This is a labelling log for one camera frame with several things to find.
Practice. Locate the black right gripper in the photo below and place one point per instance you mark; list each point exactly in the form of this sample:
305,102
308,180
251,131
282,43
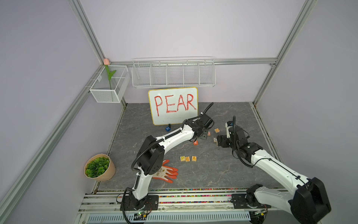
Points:
223,138

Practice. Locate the white wire basket small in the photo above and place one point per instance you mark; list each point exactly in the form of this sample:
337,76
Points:
100,89

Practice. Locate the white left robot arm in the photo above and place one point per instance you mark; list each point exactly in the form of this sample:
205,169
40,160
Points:
151,154

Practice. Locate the aluminium rail base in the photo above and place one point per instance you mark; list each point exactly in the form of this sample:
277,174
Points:
200,205

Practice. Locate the white wire shelf long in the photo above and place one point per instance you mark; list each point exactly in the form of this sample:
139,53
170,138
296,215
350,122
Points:
172,72

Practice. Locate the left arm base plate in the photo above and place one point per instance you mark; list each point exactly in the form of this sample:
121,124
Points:
149,202

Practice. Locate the orange grey work glove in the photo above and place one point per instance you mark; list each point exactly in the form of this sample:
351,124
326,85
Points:
166,173

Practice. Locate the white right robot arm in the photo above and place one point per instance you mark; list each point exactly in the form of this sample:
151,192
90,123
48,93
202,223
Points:
304,198

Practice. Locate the potted green plant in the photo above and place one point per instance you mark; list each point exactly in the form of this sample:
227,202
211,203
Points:
100,168

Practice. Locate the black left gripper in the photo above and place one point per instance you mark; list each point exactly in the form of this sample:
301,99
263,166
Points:
204,136

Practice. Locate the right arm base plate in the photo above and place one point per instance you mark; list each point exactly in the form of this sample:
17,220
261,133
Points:
245,201

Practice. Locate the yellow framed whiteboard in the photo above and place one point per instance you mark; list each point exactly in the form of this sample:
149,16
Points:
173,105

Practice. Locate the artificial tulip flower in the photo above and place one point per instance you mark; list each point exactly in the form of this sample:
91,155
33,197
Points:
110,73

